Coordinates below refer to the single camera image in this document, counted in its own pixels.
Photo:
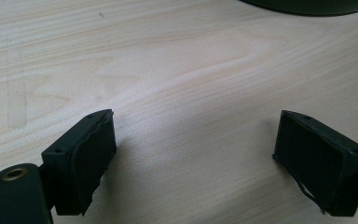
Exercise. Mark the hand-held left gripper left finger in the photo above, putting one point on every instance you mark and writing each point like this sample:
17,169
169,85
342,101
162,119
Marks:
84,161

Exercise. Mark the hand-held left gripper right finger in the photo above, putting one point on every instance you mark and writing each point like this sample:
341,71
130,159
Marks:
320,161

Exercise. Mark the black mesh trash bin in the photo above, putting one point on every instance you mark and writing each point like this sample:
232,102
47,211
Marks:
310,6

